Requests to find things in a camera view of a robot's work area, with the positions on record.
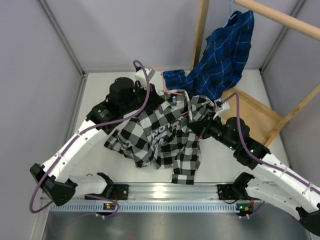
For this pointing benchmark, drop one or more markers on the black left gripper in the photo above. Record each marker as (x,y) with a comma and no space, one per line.
(154,100)

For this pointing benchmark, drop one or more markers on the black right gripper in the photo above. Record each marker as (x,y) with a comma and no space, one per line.
(201,128)

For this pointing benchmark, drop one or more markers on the pink wire hanger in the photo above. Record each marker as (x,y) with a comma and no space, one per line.
(165,87)

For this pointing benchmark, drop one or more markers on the black white checkered shirt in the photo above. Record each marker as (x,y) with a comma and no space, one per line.
(162,137)

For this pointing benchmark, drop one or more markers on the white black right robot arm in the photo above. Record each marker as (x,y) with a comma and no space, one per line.
(271,180)

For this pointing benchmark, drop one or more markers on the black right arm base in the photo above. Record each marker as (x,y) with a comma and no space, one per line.
(233,192)

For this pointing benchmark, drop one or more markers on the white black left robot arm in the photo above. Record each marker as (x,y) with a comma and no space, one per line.
(54,175)

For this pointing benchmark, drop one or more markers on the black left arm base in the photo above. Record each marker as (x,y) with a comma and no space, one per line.
(113,192)

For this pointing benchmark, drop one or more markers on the blue plaid shirt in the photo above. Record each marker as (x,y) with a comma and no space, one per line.
(223,60)

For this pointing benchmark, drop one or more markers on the light blue hanger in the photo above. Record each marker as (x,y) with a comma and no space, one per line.
(231,16)

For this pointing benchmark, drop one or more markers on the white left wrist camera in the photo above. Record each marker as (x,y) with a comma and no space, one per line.
(141,77)

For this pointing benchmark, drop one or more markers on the wooden clothes rack frame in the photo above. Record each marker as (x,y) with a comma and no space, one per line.
(264,122)

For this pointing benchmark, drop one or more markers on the aluminium mounting rail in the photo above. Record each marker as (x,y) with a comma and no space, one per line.
(145,191)

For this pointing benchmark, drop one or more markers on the slotted grey cable duct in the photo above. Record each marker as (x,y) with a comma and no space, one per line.
(152,207)

